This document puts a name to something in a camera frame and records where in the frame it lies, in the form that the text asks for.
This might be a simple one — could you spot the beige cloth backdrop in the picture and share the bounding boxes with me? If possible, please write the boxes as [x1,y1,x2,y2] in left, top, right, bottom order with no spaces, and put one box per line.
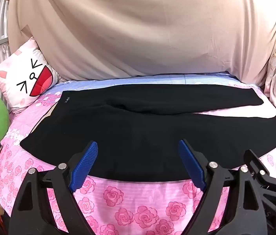
[7,0,276,87]

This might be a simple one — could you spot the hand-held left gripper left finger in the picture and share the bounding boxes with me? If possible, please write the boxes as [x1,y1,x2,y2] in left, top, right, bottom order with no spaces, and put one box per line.
[10,141,99,235]

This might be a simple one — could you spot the white cat face pillow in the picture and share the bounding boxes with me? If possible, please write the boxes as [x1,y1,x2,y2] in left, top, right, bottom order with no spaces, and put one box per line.
[0,37,61,115]

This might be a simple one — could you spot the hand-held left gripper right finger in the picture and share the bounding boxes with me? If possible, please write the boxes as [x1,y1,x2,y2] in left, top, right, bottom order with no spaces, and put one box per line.
[178,139,273,235]

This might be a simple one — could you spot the black pants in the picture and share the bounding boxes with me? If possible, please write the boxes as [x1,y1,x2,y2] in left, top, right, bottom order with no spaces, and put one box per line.
[20,84,276,182]

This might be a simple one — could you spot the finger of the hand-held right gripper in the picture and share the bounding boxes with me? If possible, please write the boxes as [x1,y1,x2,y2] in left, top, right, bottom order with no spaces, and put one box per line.
[243,149,276,196]

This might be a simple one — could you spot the pink rose print bed sheet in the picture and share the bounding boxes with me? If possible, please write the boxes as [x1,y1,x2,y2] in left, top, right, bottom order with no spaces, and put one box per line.
[0,71,276,235]

